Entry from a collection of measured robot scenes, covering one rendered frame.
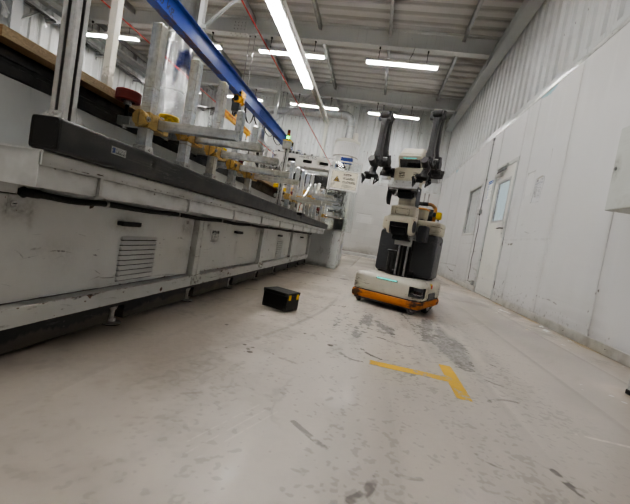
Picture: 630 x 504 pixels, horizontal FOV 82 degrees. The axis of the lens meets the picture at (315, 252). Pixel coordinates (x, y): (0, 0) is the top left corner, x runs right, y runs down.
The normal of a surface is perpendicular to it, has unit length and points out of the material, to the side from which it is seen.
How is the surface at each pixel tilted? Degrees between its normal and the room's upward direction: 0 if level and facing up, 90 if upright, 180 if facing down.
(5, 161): 90
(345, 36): 90
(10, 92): 90
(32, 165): 90
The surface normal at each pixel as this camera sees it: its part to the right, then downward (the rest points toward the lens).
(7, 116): 0.97, 0.18
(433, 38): -0.16, 0.03
